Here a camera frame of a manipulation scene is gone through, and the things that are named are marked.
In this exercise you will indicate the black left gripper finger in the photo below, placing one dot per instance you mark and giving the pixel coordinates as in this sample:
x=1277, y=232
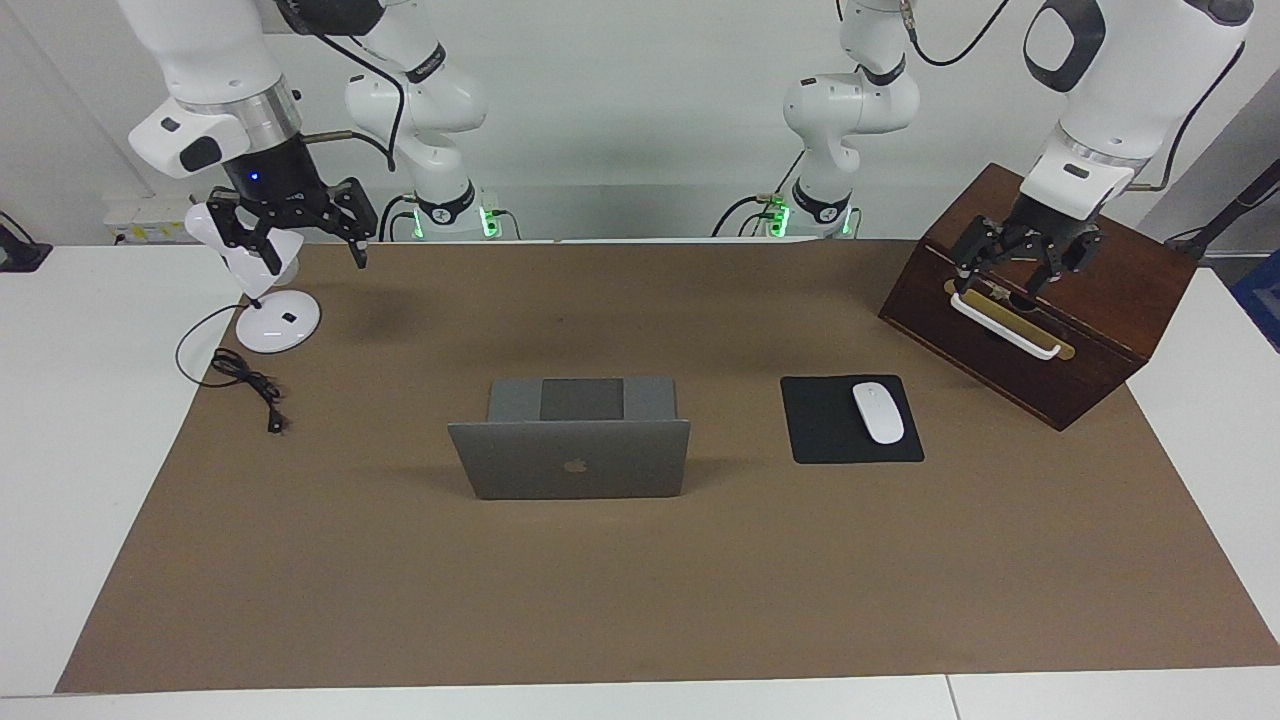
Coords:
x=980, y=242
x=1070, y=255

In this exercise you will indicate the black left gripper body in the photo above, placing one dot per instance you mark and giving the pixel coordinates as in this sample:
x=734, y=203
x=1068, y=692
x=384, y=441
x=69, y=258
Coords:
x=1042, y=225

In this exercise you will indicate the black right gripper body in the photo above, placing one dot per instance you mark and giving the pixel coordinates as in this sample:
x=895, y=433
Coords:
x=270, y=175

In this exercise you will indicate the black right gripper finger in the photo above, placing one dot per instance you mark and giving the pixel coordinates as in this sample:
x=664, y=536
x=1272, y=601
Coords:
x=232, y=215
x=350, y=205

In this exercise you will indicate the silver laptop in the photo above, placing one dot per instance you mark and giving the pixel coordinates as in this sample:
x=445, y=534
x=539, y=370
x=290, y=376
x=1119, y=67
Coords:
x=600, y=460

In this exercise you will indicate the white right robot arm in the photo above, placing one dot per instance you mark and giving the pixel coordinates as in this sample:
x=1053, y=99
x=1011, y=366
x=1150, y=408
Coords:
x=200, y=50

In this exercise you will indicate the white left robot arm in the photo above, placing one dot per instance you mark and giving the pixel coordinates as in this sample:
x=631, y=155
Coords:
x=1150, y=80

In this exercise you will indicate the dark brown wooden box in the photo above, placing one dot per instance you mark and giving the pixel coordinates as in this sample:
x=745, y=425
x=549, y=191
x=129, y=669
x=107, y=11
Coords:
x=1130, y=300

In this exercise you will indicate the white power strip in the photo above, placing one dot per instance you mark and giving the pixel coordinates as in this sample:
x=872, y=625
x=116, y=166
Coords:
x=140, y=228

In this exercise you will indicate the white desk lamp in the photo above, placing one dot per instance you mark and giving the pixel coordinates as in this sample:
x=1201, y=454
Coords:
x=278, y=325

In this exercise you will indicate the black stand pole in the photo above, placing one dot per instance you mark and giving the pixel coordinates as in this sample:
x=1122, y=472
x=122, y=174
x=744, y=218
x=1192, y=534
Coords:
x=1230, y=210

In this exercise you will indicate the blue crate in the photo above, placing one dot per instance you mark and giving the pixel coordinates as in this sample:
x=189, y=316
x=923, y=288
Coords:
x=1262, y=300

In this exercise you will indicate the white computer mouse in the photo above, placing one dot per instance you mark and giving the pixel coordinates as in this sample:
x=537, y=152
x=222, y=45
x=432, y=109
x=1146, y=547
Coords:
x=878, y=412

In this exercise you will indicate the black mouse pad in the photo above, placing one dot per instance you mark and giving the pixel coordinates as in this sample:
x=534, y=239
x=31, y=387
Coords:
x=820, y=430

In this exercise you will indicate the brown table mat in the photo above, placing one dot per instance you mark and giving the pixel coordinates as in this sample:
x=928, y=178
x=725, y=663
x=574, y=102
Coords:
x=640, y=600

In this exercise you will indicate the black clamp mount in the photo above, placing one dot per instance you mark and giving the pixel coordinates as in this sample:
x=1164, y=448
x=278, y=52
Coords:
x=20, y=255

